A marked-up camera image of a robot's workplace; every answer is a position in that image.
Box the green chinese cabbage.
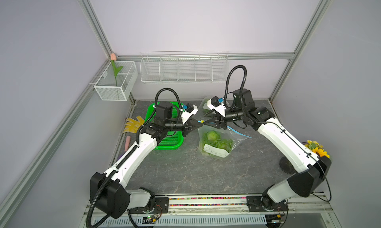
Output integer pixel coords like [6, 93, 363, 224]
[215, 139, 234, 153]
[203, 131, 221, 146]

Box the small white wire basket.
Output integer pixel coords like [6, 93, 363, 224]
[94, 61, 139, 101]

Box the long white wire shelf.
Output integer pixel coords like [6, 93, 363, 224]
[140, 51, 230, 84]

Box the pink artificial tulip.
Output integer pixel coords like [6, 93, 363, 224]
[110, 53, 123, 87]

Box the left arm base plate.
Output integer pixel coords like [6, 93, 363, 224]
[130, 197, 169, 214]

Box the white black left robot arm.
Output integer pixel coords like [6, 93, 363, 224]
[86, 88, 202, 228]

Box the sunflower bouquet in pot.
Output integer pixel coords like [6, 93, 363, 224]
[279, 140, 331, 174]

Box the yellow dotted work glove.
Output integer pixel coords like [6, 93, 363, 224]
[123, 116, 145, 133]

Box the green plastic perforated basket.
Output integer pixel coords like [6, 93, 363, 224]
[145, 101, 184, 150]

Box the aluminium mounting rail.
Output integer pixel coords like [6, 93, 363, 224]
[84, 193, 332, 217]

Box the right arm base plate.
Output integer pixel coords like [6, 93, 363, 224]
[246, 195, 289, 212]

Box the purple pink garden trowel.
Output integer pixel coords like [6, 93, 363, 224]
[124, 136, 131, 152]

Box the clear blue-zip zip-top bag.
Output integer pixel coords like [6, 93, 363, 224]
[197, 120, 251, 159]

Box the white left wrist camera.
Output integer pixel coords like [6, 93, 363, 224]
[181, 103, 198, 124]

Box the back zip-top bag with label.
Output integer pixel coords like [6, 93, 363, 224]
[198, 96, 212, 116]

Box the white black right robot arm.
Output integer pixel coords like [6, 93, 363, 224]
[204, 65, 331, 211]

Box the white vented cable duct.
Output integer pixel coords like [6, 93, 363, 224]
[91, 214, 267, 228]

